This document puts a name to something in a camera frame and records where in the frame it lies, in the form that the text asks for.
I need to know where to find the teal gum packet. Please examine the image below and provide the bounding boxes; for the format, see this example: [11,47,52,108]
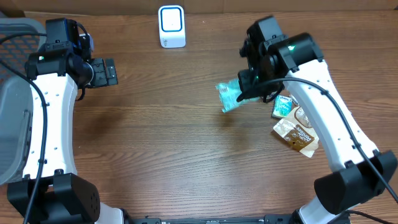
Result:
[271,95,293,118]

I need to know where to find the teal tissue packet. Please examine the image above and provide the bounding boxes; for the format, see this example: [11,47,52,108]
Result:
[215,78,260,113]

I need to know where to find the brown PanTree snack bag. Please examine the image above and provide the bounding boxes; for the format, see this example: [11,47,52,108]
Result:
[273,106,319,158]

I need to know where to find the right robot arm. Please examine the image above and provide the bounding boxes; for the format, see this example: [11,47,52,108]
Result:
[238,16,397,223]

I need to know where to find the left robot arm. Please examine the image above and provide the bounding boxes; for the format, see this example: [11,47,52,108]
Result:
[1,18,129,223]

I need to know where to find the white barcode scanner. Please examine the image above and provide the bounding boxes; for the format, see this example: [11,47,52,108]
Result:
[158,5,186,49]

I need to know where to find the grey plastic shopping basket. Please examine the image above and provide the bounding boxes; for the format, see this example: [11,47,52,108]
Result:
[1,35,45,185]

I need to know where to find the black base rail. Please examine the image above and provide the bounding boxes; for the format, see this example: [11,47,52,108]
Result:
[128,214,302,224]

